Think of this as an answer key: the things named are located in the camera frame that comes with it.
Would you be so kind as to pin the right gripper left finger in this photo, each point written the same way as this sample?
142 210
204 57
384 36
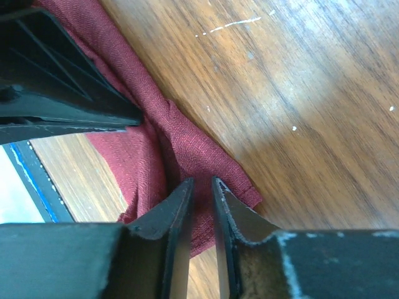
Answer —
148 258

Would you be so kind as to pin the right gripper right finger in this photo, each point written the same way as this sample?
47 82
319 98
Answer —
257 259

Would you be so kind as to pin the dark red cloth napkin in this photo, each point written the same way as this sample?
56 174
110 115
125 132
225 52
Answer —
150 160

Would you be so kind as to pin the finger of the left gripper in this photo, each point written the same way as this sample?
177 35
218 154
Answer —
20 130
46 76

